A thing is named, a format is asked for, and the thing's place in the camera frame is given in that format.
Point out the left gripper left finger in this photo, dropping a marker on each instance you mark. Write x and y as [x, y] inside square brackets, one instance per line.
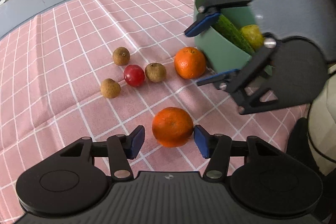
[78, 176]

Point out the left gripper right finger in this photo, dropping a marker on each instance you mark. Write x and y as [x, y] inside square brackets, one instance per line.
[258, 176]

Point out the orange mandarin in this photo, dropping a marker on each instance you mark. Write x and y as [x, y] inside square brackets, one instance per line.
[172, 127]
[190, 63]

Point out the red cherry tomato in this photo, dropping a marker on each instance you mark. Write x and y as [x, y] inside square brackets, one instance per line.
[134, 75]

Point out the brown longan top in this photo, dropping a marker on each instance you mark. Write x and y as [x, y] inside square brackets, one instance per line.
[121, 56]

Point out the yellow green pear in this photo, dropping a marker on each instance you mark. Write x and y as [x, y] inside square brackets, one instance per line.
[253, 36]

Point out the green cucumber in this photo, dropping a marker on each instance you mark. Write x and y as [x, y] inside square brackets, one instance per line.
[227, 30]

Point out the pink checkered tablecloth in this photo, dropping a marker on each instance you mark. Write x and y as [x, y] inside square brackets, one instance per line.
[52, 68]

